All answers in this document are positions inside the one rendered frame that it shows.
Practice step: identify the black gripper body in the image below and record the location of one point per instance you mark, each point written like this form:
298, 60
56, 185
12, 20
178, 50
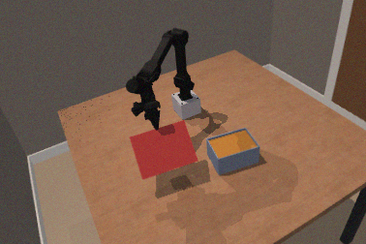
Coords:
151, 103

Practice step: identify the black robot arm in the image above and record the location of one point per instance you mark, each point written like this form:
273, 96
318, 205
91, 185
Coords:
150, 72

